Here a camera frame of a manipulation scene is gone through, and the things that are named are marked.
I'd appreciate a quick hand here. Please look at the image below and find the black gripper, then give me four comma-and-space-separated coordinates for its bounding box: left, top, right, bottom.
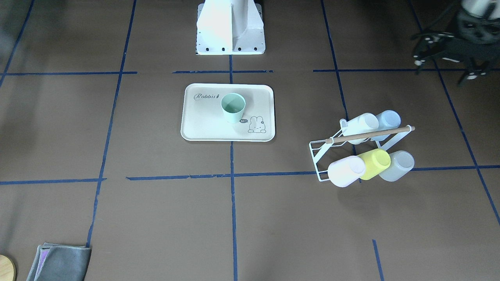
411, 10, 499, 87

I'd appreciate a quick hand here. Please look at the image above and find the green cup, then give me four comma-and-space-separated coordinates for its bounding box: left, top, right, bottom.
220, 93, 246, 123

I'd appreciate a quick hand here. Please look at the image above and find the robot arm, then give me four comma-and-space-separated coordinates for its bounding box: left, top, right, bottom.
411, 0, 499, 80

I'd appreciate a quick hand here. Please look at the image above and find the light blue cup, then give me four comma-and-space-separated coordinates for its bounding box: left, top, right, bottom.
376, 110, 401, 133

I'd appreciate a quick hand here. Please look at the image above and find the cream white cup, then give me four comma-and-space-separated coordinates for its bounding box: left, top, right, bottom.
340, 113, 380, 136

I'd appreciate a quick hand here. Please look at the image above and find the grey cup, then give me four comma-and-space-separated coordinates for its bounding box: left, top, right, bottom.
379, 151, 415, 182

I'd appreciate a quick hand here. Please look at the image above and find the yellow cup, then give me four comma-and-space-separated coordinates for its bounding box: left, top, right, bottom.
357, 149, 391, 180

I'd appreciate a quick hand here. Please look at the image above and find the pink cup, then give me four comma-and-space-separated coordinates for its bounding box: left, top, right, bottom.
327, 155, 366, 187

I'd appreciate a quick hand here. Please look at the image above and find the cream rabbit tray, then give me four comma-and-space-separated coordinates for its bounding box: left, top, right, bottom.
180, 83, 276, 142

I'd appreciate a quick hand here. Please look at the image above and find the grey folded cloth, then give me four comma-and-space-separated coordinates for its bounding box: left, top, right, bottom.
27, 242, 91, 281

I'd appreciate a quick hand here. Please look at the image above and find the wooden stand with round base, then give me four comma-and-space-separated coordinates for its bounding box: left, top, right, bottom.
0, 255, 16, 281

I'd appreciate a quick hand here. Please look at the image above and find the white wire cup rack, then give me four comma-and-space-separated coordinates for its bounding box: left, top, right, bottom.
309, 125, 415, 182

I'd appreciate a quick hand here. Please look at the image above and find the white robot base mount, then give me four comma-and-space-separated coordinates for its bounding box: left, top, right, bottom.
195, 0, 266, 55

